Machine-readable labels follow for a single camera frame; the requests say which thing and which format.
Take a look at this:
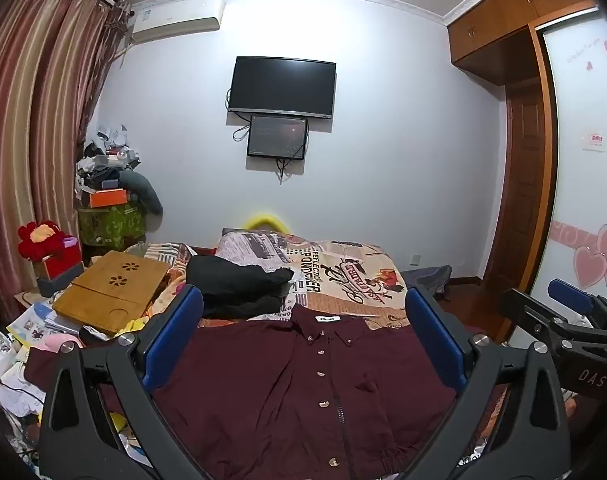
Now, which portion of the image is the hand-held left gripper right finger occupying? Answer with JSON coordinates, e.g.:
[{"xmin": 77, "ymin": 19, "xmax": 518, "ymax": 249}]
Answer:
[{"xmin": 405, "ymin": 284, "xmax": 573, "ymax": 480}]

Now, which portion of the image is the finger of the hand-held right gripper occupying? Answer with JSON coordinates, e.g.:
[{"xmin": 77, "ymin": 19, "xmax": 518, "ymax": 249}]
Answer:
[
  {"xmin": 498, "ymin": 288, "xmax": 607, "ymax": 362},
  {"xmin": 547, "ymin": 279, "xmax": 607, "ymax": 334}
]

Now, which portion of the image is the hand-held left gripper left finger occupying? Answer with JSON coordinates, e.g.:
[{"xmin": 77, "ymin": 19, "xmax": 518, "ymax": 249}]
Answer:
[{"xmin": 38, "ymin": 284, "xmax": 219, "ymax": 480}]

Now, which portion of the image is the maroon button shirt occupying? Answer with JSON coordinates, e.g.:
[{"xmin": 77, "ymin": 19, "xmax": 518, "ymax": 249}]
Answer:
[{"xmin": 23, "ymin": 305, "xmax": 509, "ymax": 480}]

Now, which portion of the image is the pile of colourful clothes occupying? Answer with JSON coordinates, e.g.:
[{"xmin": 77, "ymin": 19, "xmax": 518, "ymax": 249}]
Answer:
[{"xmin": 0, "ymin": 300, "xmax": 84, "ymax": 461}]

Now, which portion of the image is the grey bag on floor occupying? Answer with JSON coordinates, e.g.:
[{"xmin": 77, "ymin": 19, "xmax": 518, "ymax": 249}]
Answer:
[{"xmin": 401, "ymin": 266, "xmax": 453, "ymax": 302}]

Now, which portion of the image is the black garment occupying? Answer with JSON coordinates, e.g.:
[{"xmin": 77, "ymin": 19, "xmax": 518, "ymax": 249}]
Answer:
[{"xmin": 186, "ymin": 255, "xmax": 295, "ymax": 319}]

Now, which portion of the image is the wooden lap desk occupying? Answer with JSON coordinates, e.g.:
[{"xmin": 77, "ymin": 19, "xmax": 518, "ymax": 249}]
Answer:
[{"xmin": 52, "ymin": 251, "xmax": 171, "ymax": 337}]

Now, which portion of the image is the white wardrobe sliding door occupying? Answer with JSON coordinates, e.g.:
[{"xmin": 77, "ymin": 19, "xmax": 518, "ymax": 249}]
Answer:
[{"xmin": 528, "ymin": 7, "xmax": 607, "ymax": 311}]

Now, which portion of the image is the yellow printed cloth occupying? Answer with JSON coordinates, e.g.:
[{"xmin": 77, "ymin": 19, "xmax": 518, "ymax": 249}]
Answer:
[{"xmin": 108, "ymin": 410, "xmax": 137, "ymax": 444}]

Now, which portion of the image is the grey printed pillow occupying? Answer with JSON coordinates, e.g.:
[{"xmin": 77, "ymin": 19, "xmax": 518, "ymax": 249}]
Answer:
[{"xmin": 217, "ymin": 230, "xmax": 296, "ymax": 267}]

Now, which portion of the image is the pink cloth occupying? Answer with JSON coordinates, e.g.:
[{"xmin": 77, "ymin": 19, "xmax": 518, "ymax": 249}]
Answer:
[{"xmin": 30, "ymin": 335, "xmax": 85, "ymax": 357}]

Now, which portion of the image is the wooden door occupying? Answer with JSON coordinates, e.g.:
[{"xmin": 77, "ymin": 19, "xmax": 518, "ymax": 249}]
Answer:
[{"xmin": 483, "ymin": 80, "xmax": 545, "ymax": 288}]

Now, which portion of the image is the green patterned box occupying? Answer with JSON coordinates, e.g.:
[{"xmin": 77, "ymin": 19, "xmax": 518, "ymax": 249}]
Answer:
[{"xmin": 78, "ymin": 202, "xmax": 148, "ymax": 250}]

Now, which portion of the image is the red box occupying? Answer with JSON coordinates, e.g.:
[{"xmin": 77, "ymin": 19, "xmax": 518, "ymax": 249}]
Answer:
[{"xmin": 33, "ymin": 246, "xmax": 84, "ymax": 281}]

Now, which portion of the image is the yellow curved object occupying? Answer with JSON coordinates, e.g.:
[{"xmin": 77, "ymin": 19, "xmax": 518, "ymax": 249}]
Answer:
[{"xmin": 243, "ymin": 214, "xmax": 290, "ymax": 235}]

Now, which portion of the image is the grey cushion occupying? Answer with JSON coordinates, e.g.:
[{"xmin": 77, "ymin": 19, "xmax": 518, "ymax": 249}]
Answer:
[{"xmin": 118, "ymin": 169, "xmax": 163, "ymax": 217}]

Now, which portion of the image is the orange box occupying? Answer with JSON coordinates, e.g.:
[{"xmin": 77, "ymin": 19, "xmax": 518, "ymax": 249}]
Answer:
[{"xmin": 88, "ymin": 189, "xmax": 130, "ymax": 209}]

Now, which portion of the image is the red plush flower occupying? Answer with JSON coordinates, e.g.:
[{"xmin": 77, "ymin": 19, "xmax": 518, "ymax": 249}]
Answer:
[{"xmin": 18, "ymin": 220, "xmax": 68, "ymax": 262}]

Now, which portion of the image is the pile of clutter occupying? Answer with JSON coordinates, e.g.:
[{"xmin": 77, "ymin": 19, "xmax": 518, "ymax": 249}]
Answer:
[{"xmin": 76, "ymin": 122, "xmax": 141, "ymax": 193}]

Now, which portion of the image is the small black monitor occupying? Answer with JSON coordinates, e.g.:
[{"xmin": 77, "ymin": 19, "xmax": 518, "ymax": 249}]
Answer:
[{"xmin": 247, "ymin": 115, "xmax": 310, "ymax": 161}]

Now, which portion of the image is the striped curtain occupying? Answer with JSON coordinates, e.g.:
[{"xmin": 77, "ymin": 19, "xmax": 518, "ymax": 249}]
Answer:
[{"xmin": 0, "ymin": 0, "xmax": 134, "ymax": 321}]

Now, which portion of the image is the large black television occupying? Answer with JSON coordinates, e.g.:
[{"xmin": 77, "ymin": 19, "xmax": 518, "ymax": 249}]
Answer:
[{"xmin": 227, "ymin": 56, "xmax": 337, "ymax": 121}]

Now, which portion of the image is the wooden overhead cabinet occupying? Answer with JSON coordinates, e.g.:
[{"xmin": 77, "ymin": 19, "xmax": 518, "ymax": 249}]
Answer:
[{"xmin": 446, "ymin": 0, "xmax": 600, "ymax": 74}]

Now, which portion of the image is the white air conditioner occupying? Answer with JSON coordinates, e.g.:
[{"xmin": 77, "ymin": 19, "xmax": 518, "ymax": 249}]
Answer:
[{"xmin": 130, "ymin": 0, "xmax": 226, "ymax": 44}]

